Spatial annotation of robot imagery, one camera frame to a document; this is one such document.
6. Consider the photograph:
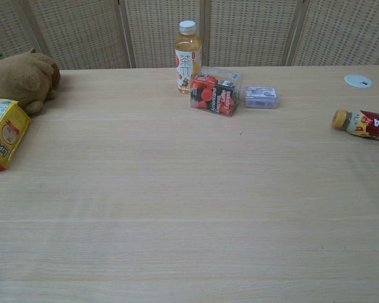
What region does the yellow Lipo snack bag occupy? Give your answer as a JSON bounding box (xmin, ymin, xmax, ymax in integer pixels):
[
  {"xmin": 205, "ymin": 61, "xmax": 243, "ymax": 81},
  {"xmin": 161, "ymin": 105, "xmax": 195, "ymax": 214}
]
[{"xmin": 0, "ymin": 98, "xmax": 32, "ymax": 173}]

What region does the brown plush toy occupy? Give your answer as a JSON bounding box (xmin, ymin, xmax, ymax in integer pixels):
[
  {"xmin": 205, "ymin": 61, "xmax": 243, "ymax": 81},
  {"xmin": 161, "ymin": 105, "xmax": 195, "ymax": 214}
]
[{"xmin": 0, "ymin": 47, "xmax": 61, "ymax": 116}]

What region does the small purple plastic box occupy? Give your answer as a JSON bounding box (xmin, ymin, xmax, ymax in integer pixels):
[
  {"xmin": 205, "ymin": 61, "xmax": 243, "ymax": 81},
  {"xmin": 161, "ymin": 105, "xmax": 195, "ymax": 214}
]
[{"xmin": 244, "ymin": 86, "xmax": 280, "ymax": 110}]

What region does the yellow tea bottle white cap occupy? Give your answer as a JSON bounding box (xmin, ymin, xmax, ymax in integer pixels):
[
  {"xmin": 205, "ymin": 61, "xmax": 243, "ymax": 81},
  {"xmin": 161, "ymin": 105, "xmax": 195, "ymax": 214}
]
[{"xmin": 174, "ymin": 20, "xmax": 203, "ymax": 95}]

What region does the woven folding screen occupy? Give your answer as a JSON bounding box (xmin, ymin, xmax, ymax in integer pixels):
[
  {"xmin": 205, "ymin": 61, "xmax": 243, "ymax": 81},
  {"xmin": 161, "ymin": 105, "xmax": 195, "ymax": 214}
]
[{"xmin": 0, "ymin": 0, "xmax": 379, "ymax": 70}]

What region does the brown milk tea bottle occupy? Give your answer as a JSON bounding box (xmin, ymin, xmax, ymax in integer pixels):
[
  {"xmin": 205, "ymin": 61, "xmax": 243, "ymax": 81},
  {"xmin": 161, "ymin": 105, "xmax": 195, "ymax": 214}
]
[{"xmin": 331, "ymin": 109, "xmax": 379, "ymax": 143}]

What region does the white round cable grommet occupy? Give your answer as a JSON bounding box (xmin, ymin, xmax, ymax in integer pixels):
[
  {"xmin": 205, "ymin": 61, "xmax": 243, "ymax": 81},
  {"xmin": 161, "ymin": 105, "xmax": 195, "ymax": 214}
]
[{"xmin": 344, "ymin": 74, "xmax": 373, "ymax": 88}]

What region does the clear box of red capsules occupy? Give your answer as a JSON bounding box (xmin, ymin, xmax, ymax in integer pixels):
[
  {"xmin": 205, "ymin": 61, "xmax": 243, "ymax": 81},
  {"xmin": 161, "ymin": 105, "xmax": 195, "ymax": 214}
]
[{"xmin": 189, "ymin": 66, "xmax": 244, "ymax": 118}]

